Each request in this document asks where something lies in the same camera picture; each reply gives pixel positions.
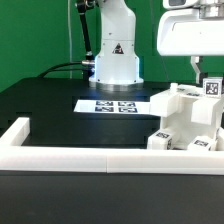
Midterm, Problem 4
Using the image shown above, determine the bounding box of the white tag sheet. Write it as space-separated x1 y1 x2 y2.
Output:
74 100 150 115

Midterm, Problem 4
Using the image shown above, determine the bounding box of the white U-shaped fence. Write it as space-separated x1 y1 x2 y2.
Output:
0 117 224 175

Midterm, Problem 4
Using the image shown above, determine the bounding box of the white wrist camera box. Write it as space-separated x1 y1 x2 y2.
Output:
163 0 200 10

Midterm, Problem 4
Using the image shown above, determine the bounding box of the white chair back frame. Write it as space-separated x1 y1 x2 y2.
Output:
149 83 223 127

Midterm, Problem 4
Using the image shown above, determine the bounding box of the thin white cable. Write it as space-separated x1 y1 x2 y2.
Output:
67 0 74 80

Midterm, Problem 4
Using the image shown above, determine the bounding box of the small tagged nut cube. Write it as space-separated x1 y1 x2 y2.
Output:
203 77 224 98

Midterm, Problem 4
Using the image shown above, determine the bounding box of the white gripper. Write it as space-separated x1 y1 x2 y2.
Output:
157 8 224 84

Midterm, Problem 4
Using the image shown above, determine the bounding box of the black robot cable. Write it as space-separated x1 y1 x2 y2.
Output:
36 0 98 80

